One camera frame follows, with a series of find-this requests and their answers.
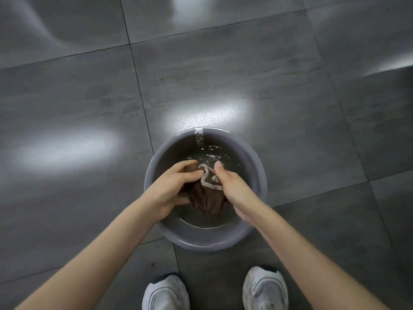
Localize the brown wet garment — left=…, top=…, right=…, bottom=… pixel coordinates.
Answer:
left=183, top=164, right=230, bottom=214

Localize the person's left forearm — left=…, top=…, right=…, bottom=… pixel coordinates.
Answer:
left=14, top=196, right=159, bottom=310

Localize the person's right forearm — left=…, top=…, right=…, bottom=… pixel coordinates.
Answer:
left=248, top=203, right=389, bottom=310

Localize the person's left hand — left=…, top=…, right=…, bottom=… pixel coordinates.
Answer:
left=142, top=160, right=204, bottom=222

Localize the white right sneaker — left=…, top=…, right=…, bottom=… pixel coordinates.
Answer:
left=242, top=266, right=289, bottom=310

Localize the white sneaker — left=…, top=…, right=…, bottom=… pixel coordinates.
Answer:
left=242, top=266, right=289, bottom=310
left=142, top=274, right=190, bottom=310

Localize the grey plastic wash basin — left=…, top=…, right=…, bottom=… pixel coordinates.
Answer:
left=144, top=127, right=268, bottom=252

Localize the person's right hand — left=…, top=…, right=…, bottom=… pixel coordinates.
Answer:
left=214, top=161, right=268, bottom=227

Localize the white left sneaker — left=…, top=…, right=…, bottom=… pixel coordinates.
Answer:
left=142, top=274, right=190, bottom=310

